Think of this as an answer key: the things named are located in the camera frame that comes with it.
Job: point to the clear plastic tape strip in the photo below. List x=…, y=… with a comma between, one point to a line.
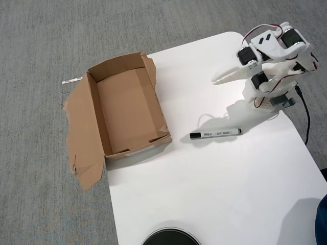
x=72, y=80

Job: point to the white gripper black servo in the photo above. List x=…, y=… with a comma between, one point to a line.
x=238, y=72

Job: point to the white marker pen black cap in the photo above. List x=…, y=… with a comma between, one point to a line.
x=217, y=133

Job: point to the open brown cardboard box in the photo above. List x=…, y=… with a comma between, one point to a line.
x=122, y=107

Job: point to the grey table clamp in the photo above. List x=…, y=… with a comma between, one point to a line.
x=281, y=100

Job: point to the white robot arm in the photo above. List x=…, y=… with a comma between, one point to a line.
x=269, y=48

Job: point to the black round disc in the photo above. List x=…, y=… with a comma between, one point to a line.
x=171, y=237

